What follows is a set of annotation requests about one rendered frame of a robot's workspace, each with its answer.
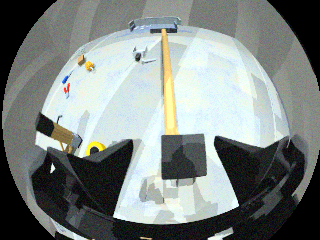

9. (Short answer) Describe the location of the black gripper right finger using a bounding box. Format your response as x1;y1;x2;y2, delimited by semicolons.
213;136;289;205

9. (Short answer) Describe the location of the yellow ring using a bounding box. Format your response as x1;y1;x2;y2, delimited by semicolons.
85;141;107;156

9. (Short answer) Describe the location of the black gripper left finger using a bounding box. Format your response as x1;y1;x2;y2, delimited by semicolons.
47;139;133;216

